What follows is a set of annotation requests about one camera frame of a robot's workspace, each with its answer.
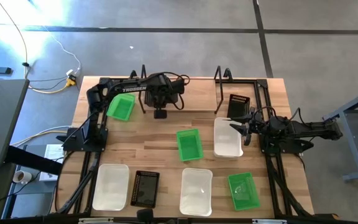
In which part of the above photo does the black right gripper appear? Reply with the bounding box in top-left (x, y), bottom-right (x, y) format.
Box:
top-left (229, 113), bottom-right (272, 140)

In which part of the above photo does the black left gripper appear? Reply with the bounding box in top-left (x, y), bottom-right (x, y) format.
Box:
top-left (144, 73), bottom-right (186, 119)

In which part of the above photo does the black plastic basket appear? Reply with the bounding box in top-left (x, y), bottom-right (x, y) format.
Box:
top-left (226, 93), bottom-right (251, 119)
top-left (130, 170), bottom-right (161, 209)

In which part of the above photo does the white plastic basket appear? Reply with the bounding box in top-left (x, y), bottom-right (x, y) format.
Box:
top-left (91, 163), bottom-right (131, 212)
top-left (213, 116), bottom-right (244, 159)
top-left (179, 167), bottom-right (214, 217)

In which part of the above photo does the green plastic basket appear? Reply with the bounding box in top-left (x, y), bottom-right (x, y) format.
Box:
top-left (106, 92), bottom-right (136, 122)
top-left (227, 172), bottom-right (261, 212)
top-left (176, 128), bottom-right (204, 162)

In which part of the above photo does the white paper sheet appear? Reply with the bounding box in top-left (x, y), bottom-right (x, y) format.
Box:
top-left (39, 143), bottom-right (65, 182)

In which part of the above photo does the black desk beam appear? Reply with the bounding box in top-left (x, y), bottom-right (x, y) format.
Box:
top-left (4, 145), bottom-right (63, 177)

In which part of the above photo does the grey low table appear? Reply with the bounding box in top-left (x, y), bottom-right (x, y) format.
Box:
top-left (1, 143), bottom-right (62, 218)

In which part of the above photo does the white mug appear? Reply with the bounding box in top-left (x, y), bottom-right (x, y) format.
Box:
top-left (12, 170), bottom-right (33, 185)

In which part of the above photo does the grey desk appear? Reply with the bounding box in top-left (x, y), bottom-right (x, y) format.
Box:
top-left (0, 78), bottom-right (30, 169)

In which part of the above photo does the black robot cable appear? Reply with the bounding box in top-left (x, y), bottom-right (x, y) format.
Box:
top-left (165, 71), bottom-right (191, 111)
top-left (252, 105), bottom-right (301, 125)

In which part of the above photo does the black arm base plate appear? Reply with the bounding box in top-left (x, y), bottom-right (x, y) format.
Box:
top-left (57, 126), bottom-right (109, 153)
top-left (259, 136), bottom-right (313, 157)

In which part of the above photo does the black aluminium rig frame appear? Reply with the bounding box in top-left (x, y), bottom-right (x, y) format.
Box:
top-left (52, 76), bottom-right (338, 224)

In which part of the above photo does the silver bracket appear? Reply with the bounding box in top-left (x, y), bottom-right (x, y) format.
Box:
top-left (78, 217), bottom-right (114, 224)
top-left (252, 218), bottom-right (288, 224)

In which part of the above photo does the white cable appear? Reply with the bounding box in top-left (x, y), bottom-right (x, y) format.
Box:
top-left (42, 26), bottom-right (82, 68)
top-left (10, 124), bottom-right (71, 146)

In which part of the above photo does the thick yellow cable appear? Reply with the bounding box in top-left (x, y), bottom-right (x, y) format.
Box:
top-left (28, 79), bottom-right (77, 95)

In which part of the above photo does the blue-grey table frame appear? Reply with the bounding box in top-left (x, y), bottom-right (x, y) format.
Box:
top-left (323, 84), bottom-right (358, 182)

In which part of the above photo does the thin yellow cable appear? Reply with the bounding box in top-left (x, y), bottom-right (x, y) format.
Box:
top-left (0, 0), bottom-right (29, 79)

